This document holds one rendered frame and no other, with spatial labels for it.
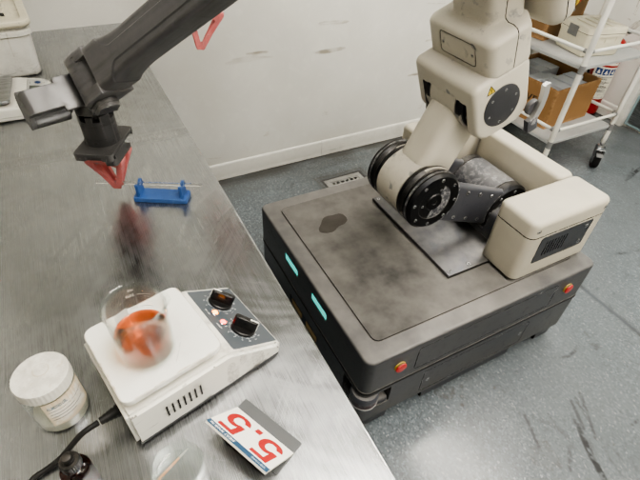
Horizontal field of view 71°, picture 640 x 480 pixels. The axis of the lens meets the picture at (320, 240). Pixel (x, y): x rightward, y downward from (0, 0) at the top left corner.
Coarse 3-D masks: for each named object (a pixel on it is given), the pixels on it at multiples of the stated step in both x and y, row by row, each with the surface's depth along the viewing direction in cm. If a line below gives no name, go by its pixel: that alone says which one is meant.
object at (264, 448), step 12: (216, 420) 51; (228, 420) 52; (240, 420) 53; (228, 432) 50; (240, 432) 51; (252, 432) 52; (264, 432) 53; (252, 444) 50; (264, 444) 51; (276, 444) 52; (264, 456) 49; (276, 456) 50
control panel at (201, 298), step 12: (204, 300) 61; (204, 312) 58; (228, 312) 61; (240, 312) 62; (216, 324) 57; (228, 324) 58; (228, 336) 56; (240, 336) 57; (252, 336) 58; (264, 336) 59; (240, 348) 55
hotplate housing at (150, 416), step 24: (216, 360) 53; (240, 360) 55; (264, 360) 59; (168, 384) 50; (192, 384) 51; (216, 384) 55; (120, 408) 48; (144, 408) 48; (168, 408) 51; (192, 408) 54; (144, 432) 50
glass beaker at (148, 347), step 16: (128, 288) 48; (144, 288) 48; (112, 304) 48; (128, 304) 49; (144, 304) 50; (160, 304) 49; (112, 320) 48; (160, 320) 46; (112, 336) 45; (128, 336) 45; (144, 336) 45; (160, 336) 47; (128, 352) 46; (144, 352) 47; (160, 352) 48; (128, 368) 49; (144, 368) 48
